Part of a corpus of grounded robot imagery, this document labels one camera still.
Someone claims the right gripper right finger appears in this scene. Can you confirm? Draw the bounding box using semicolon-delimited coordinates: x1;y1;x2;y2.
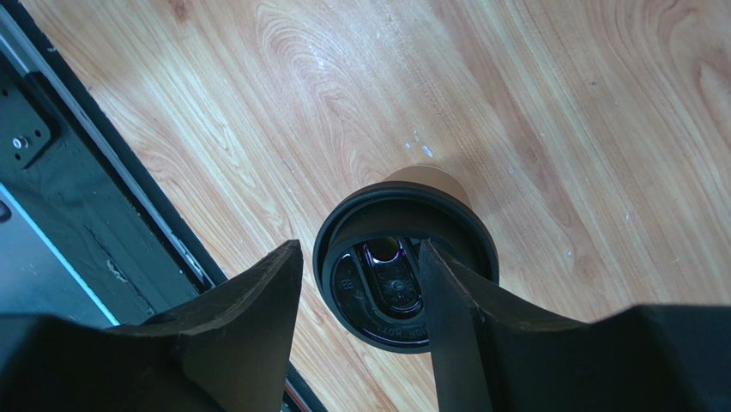
420;242;730;411

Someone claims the black cup lid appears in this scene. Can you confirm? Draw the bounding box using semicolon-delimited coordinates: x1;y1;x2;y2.
312;180;499;354

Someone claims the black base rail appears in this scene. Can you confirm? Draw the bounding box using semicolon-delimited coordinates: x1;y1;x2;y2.
1;1;323;411

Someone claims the paper cup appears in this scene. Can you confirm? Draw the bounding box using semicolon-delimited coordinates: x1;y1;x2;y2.
384;165;472;208

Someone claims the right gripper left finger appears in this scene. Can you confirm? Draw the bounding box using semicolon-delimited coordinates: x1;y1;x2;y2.
1;240;303;411

